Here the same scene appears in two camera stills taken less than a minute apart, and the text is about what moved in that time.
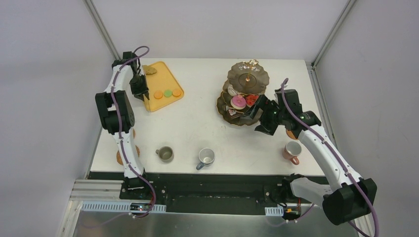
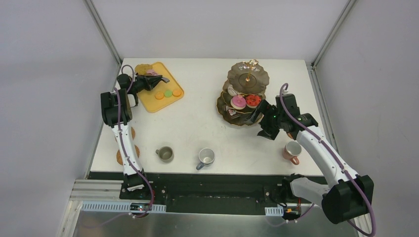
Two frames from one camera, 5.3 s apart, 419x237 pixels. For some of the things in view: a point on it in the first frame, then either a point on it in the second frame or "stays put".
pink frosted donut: x=238 y=102 stays put
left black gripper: x=139 y=87 -> x=149 y=83
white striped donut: x=231 y=91 stays put
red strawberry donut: x=250 y=100 stays put
